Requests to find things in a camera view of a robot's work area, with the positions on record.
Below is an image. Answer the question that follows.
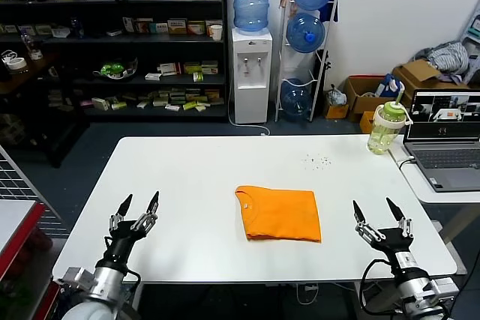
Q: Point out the white tape roll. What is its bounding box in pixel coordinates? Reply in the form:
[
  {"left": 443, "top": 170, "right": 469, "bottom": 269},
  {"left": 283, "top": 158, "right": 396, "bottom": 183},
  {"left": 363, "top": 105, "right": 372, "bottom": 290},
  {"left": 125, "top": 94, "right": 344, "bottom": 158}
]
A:
[{"left": 1, "top": 49, "right": 29, "bottom": 73}]

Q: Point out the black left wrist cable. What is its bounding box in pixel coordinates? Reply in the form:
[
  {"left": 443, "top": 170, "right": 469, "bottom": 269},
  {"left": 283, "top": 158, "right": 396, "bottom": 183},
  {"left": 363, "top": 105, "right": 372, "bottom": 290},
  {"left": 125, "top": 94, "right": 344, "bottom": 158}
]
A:
[{"left": 103, "top": 237, "right": 143, "bottom": 314}]

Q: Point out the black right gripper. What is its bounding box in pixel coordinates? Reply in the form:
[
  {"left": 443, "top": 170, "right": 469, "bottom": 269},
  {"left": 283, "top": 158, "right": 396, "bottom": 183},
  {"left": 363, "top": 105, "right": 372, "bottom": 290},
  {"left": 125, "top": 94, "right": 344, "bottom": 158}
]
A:
[{"left": 352, "top": 196, "right": 419, "bottom": 272}]

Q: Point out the cardboard box with raised flap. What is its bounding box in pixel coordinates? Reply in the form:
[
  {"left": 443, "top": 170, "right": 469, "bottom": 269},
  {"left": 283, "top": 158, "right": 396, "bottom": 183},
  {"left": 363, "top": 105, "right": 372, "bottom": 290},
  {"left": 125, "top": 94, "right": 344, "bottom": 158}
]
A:
[{"left": 392, "top": 58, "right": 470, "bottom": 91}]

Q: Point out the clear plastic bottle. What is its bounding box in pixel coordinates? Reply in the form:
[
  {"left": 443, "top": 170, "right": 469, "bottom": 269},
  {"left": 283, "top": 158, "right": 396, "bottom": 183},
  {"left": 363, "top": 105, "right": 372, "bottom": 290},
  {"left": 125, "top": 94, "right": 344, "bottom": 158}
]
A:
[{"left": 21, "top": 30, "right": 38, "bottom": 54}]

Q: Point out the white red medicine box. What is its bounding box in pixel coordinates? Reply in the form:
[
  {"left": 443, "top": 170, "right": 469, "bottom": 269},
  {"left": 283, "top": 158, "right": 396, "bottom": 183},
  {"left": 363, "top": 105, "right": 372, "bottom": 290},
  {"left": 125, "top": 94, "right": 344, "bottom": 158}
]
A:
[{"left": 157, "top": 61, "right": 182, "bottom": 75}]

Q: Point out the white dispenser power cable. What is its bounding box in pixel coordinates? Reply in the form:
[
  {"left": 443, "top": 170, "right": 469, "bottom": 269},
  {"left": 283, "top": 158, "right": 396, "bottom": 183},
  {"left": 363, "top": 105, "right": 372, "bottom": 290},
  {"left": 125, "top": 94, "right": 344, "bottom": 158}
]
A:
[{"left": 228, "top": 82, "right": 271, "bottom": 136}]

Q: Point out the blue water jug with label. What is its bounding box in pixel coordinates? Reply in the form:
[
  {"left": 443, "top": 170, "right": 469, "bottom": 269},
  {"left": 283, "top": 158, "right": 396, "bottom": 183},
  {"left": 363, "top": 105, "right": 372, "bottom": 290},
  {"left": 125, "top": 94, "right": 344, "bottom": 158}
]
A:
[{"left": 232, "top": 0, "right": 272, "bottom": 34}]

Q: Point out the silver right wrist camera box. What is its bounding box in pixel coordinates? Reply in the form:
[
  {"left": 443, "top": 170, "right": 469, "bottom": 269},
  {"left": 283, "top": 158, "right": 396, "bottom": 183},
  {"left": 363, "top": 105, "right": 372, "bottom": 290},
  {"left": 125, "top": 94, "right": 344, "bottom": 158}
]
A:
[{"left": 430, "top": 277, "right": 461, "bottom": 301}]

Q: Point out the open brown cardboard box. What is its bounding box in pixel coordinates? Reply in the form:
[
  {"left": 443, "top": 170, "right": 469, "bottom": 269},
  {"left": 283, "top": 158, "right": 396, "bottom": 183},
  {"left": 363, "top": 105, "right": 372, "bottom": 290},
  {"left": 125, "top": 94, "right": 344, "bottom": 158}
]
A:
[{"left": 343, "top": 74, "right": 398, "bottom": 122}]

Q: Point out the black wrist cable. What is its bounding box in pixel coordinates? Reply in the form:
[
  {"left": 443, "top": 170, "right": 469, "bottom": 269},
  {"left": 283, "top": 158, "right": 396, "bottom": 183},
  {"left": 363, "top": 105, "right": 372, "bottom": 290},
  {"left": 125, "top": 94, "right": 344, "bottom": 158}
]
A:
[
  {"left": 103, "top": 237, "right": 143, "bottom": 314},
  {"left": 358, "top": 258, "right": 398, "bottom": 316}
]

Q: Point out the orange t-shirt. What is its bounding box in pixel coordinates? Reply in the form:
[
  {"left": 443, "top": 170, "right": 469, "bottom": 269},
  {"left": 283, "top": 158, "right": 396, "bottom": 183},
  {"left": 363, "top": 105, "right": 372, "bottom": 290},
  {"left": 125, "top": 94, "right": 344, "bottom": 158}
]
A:
[{"left": 235, "top": 184, "right": 323, "bottom": 244}]

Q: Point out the white teal plastic rack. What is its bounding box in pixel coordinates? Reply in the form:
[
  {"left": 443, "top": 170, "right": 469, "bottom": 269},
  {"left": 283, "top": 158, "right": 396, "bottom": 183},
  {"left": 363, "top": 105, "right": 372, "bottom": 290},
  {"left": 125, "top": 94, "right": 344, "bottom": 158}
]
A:
[{"left": 460, "top": 15, "right": 480, "bottom": 61}]

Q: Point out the white water dispenser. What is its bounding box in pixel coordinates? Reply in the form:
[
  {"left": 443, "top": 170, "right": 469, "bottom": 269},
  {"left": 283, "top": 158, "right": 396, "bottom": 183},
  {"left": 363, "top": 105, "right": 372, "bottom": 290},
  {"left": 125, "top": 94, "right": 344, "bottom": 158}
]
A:
[{"left": 231, "top": 27, "right": 274, "bottom": 124}]

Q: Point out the red edged white cart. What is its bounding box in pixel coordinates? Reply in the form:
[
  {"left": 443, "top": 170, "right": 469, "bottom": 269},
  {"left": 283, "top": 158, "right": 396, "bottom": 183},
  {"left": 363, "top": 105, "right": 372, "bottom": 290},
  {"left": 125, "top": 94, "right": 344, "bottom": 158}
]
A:
[{"left": 0, "top": 197, "right": 65, "bottom": 320}]

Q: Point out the small yellow box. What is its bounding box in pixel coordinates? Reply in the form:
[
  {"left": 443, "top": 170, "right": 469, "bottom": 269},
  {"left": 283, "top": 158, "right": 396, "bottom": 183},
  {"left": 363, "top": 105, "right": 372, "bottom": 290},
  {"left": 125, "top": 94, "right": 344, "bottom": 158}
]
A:
[
  {"left": 323, "top": 103, "right": 350, "bottom": 120},
  {"left": 359, "top": 109, "right": 377, "bottom": 133}
]

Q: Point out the white orange medicine box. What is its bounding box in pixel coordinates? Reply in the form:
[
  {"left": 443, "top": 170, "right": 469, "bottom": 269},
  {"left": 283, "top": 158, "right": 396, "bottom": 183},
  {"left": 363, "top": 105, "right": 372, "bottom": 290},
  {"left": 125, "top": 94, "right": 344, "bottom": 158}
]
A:
[{"left": 187, "top": 19, "right": 207, "bottom": 35}]

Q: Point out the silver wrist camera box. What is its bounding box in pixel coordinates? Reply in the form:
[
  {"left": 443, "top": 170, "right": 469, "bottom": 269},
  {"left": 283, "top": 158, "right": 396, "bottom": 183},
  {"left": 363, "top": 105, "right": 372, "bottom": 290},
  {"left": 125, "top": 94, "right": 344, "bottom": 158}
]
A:
[
  {"left": 58, "top": 266, "right": 95, "bottom": 293},
  {"left": 430, "top": 277, "right": 461, "bottom": 301}
]

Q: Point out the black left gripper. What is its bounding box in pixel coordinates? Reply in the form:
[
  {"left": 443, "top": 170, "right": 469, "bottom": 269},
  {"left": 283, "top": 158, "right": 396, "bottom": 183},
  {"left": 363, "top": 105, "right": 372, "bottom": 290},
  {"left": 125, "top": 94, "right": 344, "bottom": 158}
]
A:
[{"left": 97, "top": 190, "right": 160, "bottom": 269}]

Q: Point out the grey plastic bag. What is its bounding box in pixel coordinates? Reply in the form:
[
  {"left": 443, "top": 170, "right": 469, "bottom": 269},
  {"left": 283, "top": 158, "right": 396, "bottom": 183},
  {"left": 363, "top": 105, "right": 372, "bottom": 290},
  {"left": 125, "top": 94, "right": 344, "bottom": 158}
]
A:
[{"left": 326, "top": 85, "right": 347, "bottom": 106}]

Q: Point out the dark blue bottle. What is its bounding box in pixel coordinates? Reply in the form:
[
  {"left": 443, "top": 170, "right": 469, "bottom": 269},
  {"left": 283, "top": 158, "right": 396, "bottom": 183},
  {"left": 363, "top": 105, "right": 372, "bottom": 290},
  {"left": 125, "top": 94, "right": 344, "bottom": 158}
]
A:
[{"left": 70, "top": 16, "right": 86, "bottom": 39}]

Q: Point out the beige medicine box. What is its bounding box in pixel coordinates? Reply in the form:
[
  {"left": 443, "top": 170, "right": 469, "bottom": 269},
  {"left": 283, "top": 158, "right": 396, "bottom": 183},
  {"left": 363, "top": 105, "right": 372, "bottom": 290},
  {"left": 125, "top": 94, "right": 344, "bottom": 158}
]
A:
[{"left": 168, "top": 17, "right": 188, "bottom": 34}]

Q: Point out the dark brown table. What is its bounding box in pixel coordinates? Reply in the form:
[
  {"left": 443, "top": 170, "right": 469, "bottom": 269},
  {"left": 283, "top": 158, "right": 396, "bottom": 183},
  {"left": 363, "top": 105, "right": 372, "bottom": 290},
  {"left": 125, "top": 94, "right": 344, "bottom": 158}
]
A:
[{"left": 0, "top": 51, "right": 91, "bottom": 167}]

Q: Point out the grey laptop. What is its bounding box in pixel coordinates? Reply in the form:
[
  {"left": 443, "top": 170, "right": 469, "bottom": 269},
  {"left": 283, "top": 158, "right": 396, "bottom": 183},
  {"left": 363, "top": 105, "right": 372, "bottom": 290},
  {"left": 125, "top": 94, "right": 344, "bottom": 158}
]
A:
[{"left": 403, "top": 89, "right": 480, "bottom": 193}]

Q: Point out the white power adapter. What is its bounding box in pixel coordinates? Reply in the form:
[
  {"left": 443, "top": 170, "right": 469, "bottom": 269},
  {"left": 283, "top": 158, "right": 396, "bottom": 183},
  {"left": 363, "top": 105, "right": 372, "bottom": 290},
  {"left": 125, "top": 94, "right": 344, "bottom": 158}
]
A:
[{"left": 298, "top": 283, "right": 320, "bottom": 304}]

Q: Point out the bowl of green fruit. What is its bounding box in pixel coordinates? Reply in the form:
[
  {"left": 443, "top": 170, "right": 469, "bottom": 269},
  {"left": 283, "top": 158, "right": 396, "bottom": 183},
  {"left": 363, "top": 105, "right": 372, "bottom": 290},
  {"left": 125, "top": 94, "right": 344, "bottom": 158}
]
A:
[{"left": 92, "top": 57, "right": 140, "bottom": 81}]

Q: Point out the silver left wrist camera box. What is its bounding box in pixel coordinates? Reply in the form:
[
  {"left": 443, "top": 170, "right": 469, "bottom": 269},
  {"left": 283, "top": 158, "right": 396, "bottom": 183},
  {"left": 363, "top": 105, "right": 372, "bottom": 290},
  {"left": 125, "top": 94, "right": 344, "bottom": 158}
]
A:
[{"left": 58, "top": 266, "right": 95, "bottom": 293}]

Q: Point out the blue white bag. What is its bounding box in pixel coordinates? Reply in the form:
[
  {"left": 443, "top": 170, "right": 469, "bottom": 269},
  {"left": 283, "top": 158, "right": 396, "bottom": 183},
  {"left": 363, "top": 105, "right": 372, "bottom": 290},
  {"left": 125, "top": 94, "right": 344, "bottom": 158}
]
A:
[{"left": 376, "top": 73, "right": 407, "bottom": 98}]

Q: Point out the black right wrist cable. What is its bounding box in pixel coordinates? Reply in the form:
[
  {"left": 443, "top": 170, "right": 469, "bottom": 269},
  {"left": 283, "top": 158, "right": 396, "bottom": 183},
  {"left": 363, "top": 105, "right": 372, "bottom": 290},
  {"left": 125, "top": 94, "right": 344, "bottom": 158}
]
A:
[{"left": 358, "top": 258, "right": 398, "bottom": 316}]

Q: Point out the grey pile of clothes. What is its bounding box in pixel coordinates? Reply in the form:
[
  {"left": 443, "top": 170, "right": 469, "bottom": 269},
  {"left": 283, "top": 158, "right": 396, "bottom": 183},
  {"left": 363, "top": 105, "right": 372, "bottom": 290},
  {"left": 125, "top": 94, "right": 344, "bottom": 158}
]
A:
[{"left": 415, "top": 40, "right": 471, "bottom": 84}]

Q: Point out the white metal jug rack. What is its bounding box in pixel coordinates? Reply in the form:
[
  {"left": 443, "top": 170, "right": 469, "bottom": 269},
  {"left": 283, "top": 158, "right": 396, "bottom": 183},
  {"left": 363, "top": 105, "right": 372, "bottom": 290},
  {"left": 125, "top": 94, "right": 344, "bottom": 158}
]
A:
[{"left": 274, "top": 0, "right": 340, "bottom": 122}]

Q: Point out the black shelving unit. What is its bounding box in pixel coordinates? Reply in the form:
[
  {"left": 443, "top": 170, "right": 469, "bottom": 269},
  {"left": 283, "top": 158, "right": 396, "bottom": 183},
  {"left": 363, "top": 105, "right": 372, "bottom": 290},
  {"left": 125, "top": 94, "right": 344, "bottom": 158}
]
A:
[{"left": 0, "top": 0, "right": 230, "bottom": 122}]

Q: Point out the green lidded water bottle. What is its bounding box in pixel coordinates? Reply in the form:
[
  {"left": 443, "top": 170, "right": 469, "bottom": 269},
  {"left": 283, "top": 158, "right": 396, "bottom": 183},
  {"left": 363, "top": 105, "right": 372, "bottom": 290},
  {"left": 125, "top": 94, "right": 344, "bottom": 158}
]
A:
[{"left": 366, "top": 89, "right": 415, "bottom": 155}]

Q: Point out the white wire grid panel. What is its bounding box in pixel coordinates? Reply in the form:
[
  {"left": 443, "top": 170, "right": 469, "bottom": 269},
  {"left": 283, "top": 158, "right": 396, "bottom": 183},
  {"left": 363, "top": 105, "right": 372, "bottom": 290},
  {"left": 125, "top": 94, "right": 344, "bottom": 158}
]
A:
[{"left": 0, "top": 142, "right": 71, "bottom": 238}]

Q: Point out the small white side table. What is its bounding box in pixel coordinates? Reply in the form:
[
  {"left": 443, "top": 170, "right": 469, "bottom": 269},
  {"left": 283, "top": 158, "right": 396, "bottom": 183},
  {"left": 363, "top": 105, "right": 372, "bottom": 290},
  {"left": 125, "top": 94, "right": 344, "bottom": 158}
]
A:
[{"left": 388, "top": 143, "right": 480, "bottom": 245}]

